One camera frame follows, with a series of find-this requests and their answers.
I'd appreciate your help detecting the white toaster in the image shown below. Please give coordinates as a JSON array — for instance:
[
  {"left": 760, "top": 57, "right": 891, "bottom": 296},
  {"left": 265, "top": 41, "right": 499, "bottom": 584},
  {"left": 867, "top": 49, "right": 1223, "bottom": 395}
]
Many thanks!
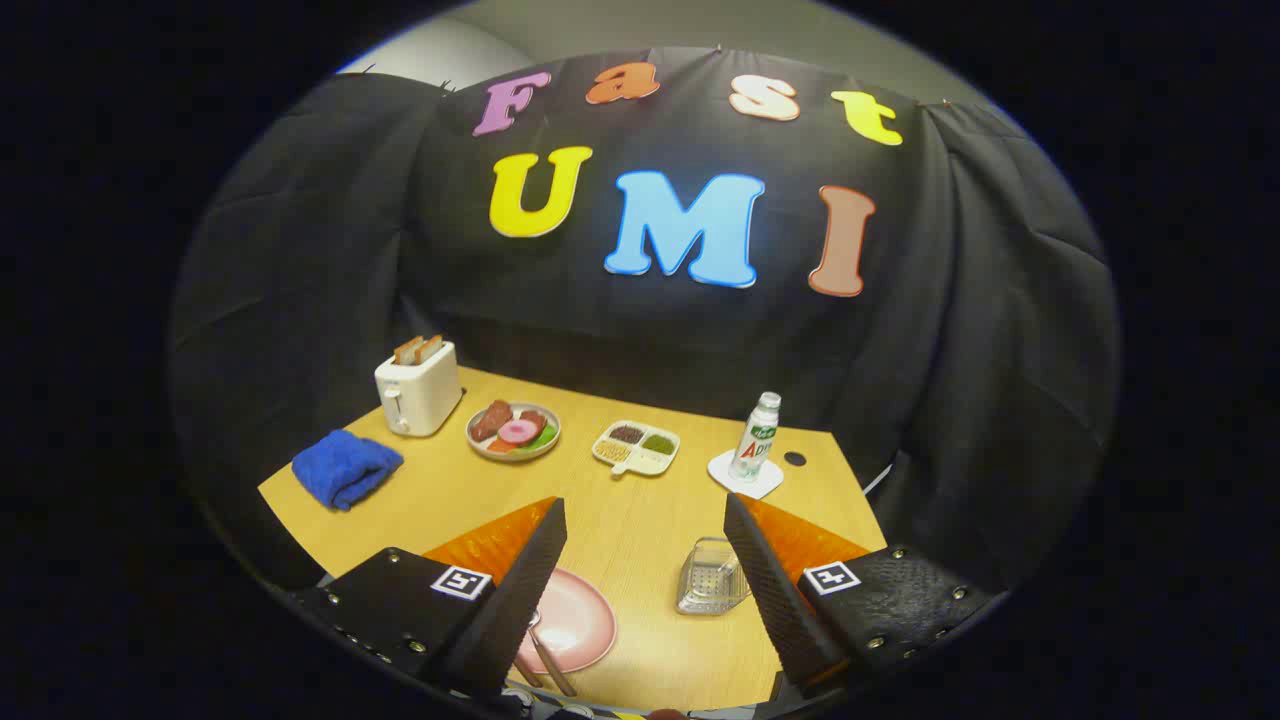
[{"left": 374, "top": 340, "right": 464, "bottom": 438}]

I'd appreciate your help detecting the clear bottle with green label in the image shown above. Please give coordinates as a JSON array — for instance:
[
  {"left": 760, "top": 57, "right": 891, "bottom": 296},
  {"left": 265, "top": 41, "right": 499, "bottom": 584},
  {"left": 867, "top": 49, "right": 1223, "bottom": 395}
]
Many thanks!
[{"left": 729, "top": 392, "right": 783, "bottom": 483}]

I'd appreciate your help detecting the metal wire basket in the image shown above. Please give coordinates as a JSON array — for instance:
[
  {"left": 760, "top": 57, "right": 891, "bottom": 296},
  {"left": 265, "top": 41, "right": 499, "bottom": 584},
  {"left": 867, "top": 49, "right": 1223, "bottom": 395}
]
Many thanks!
[{"left": 676, "top": 537, "right": 751, "bottom": 616}]

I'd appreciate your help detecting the blue folded cloth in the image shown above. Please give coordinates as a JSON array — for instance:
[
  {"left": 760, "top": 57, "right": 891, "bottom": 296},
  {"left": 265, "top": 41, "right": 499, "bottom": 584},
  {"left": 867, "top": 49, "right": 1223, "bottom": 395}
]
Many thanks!
[{"left": 291, "top": 429, "right": 405, "bottom": 512}]

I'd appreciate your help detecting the white square coaster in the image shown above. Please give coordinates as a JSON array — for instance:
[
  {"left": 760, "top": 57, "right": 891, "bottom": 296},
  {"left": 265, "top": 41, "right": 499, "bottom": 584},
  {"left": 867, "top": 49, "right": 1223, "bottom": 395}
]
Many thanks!
[{"left": 707, "top": 449, "right": 786, "bottom": 501}]

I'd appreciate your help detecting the pink plate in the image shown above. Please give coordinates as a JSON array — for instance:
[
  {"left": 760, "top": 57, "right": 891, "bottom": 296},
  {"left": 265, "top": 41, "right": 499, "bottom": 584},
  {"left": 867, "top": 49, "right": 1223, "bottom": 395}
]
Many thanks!
[{"left": 515, "top": 568, "right": 618, "bottom": 675}]

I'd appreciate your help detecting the white divided tray of beans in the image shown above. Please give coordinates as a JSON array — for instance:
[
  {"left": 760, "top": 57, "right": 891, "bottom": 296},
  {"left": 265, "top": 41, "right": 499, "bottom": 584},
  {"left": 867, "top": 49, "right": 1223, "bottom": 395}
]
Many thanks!
[{"left": 591, "top": 420, "right": 682, "bottom": 478}]

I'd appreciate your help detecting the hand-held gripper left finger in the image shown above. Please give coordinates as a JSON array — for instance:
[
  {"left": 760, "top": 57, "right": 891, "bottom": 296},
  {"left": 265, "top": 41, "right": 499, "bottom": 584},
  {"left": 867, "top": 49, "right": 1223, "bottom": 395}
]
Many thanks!
[{"left": 290, "top": 497, "right": 568, "bottom": 706}]

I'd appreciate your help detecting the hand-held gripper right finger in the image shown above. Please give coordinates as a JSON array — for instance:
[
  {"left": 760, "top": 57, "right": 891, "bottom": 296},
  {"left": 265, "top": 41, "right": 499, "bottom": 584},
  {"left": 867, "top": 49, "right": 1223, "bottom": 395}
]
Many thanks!
[{"left": 724, "top": 492, "right": 1001, "bottom": 701}]

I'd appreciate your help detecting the grey plate of toy food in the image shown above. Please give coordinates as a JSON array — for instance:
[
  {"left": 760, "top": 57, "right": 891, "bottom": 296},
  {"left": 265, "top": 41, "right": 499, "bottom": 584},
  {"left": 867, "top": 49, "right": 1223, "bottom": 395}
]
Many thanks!
[{"left": 466, "top": 400, "right": 562, "bottom": 462}]

